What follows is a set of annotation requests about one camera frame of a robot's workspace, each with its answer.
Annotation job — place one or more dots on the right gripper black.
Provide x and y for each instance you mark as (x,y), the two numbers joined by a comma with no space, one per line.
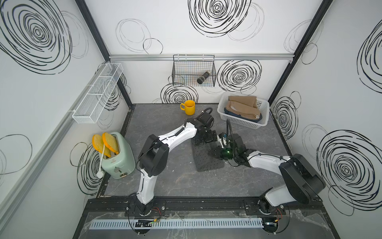
(218,150)

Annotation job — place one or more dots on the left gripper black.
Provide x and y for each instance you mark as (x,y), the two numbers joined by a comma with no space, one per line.
(210,138)

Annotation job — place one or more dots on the dark perforated mat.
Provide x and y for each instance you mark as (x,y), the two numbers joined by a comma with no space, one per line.
(203,159)

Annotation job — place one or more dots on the blue denim skirt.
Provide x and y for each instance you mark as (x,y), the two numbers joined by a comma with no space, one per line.
(226,111)

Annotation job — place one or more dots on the tan brown skirt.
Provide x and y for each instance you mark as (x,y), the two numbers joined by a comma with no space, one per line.
(245,106)

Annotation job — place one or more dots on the white perforated plastic basket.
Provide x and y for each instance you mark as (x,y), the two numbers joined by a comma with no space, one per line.
(262,105)

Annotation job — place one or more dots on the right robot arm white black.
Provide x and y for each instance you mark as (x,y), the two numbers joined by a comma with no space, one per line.
(302,183)

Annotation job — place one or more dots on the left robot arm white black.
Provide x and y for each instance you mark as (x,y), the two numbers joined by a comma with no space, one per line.
(153,157)

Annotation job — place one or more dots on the yellow mug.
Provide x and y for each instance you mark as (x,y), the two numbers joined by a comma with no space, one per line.
(189,107)

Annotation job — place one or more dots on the dark cylindrical bottle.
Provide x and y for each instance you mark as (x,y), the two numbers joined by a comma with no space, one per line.
(203,77)

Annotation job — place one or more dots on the right toast slice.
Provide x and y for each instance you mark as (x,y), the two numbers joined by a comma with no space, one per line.
(110,142)

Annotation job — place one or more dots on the toast slice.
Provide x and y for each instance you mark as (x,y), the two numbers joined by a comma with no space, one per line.
(110,142)
(99,145)

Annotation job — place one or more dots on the mint green toaster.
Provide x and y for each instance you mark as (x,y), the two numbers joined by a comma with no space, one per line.
(122,164)

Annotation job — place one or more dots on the left toast slice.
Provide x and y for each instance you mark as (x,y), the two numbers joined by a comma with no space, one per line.
(99,145)

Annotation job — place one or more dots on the black wire wall basket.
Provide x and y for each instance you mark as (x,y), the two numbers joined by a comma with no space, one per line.
(187,69)

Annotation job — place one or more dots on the white slotted cable duct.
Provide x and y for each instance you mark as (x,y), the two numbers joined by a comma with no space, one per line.
(141,224)

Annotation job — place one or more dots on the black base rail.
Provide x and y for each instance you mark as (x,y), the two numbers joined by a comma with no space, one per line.
(161,205)

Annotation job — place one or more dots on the white wire wall shelf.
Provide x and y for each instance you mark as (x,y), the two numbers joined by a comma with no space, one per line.
(94,102)

